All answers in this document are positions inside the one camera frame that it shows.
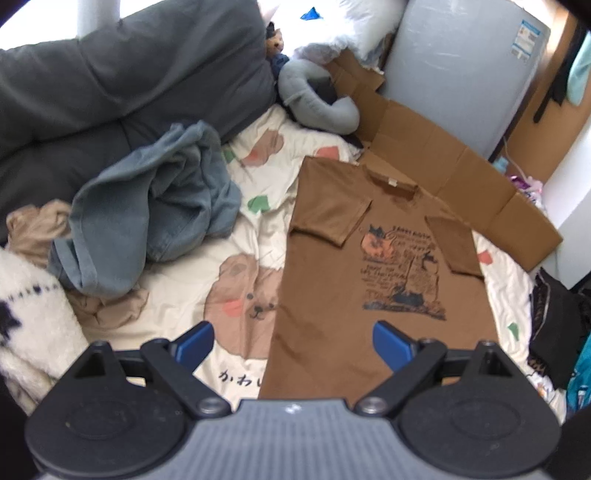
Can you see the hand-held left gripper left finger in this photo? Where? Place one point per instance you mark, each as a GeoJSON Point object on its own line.
{"type": "Point", "coordinates": [194, 344]}

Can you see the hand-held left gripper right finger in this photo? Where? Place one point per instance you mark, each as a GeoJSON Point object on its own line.
{"type": "Point", "coordinates": [392, 344]}

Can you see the brown printed t-shirt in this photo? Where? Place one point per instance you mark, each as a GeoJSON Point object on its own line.
{"type": "Point", "coordinates": [323, 300]}

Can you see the cream bear print bedsheet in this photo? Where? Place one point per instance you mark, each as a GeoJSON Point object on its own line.
{"type": "Point", "coordinates": [258, 230]}

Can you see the blue-grey garment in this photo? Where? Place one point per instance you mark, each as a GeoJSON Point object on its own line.
{"type": "Point", "coordinates": [120, 207]}

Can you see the white fuzzy blanket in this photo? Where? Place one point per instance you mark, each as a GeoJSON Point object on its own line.
{"type": "Point", "coordinates": [27, 323]}

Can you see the black folded garment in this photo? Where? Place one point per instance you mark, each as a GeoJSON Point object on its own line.
{"type": "Point", "coordinates": [558, 314]}

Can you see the teal patterned garment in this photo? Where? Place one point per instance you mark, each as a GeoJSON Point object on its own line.
{"type": "Point", "coordinates": [582, 369]}

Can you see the beige garment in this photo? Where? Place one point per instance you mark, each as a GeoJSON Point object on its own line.
{"type": "Point", "coordinates": [37, 226]}

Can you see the flattened cardboard sheet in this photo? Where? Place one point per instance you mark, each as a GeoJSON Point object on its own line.
{"type": "Point", "coordinates": [438, 152]}

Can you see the pink rabbit figure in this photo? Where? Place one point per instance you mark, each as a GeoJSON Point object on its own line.
{"type": "Point", "coordinates": [536, 185]}

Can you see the grey neck pillow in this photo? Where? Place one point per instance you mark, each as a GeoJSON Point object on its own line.
{"type": "Point", "coordinates": [323, 115]}

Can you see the brown upright board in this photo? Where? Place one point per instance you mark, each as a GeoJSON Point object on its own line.
{"type": "Point", "coordinates": [531, 138]}

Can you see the grey film-wrapped refrigerator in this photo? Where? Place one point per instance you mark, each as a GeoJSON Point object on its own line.
{"type": "Point", "coordinates": [461, 69]}

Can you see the dark grey pillow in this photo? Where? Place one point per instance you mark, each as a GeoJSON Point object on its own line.
{"type": "Point", "coordinates": [115, 69]}

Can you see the small teddy bear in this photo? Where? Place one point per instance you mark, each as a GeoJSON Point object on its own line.
{"type": "Point", "coordinates": [275, 42]}

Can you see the black hanging garment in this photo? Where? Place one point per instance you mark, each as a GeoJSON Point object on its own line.
{"type": "Point", "coordinates": [561, 78]}

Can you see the white pillow in plastic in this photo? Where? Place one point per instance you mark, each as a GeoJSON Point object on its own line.
{"type": "Point", "coordinates": [351, 27]}

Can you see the teal hanging cloth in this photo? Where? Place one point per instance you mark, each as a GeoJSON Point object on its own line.
{"type": "Point", "coordinates": [579, 78]}

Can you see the grey pole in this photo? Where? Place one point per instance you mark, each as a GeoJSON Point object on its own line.
{"type": "Point", "coordinates": [99, 18]}

